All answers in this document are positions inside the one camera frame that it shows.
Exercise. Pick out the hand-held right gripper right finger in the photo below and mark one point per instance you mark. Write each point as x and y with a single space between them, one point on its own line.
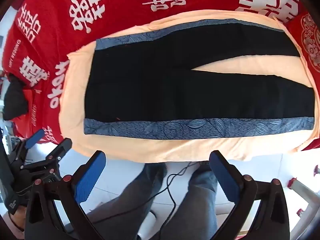
225 180

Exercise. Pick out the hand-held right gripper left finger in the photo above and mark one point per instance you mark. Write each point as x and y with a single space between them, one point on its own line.
88 180

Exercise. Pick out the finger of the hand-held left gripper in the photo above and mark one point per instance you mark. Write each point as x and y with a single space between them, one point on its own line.
33 138
61 150

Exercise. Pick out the black shirt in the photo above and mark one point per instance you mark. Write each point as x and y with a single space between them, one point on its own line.
175 92

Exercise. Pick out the person's left forearm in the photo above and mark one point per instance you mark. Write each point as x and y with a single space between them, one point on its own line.
16 218

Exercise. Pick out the person's right dark shoe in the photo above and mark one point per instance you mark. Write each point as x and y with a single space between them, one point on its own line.
203 167

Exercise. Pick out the person's right leg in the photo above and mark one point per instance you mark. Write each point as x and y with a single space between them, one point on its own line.
195 205

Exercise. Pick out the person's leg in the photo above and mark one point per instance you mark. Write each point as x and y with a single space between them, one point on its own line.
195 205
122 207

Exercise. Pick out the black cloth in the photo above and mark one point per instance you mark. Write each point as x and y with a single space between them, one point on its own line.
15 100

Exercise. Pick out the person's left leg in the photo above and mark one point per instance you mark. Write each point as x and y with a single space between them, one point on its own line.
122 207

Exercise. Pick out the red printed blanket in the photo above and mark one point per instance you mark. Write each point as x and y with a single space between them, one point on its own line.
112 10

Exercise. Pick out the red floral patterned pillow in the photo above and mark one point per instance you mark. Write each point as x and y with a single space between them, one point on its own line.
308 45

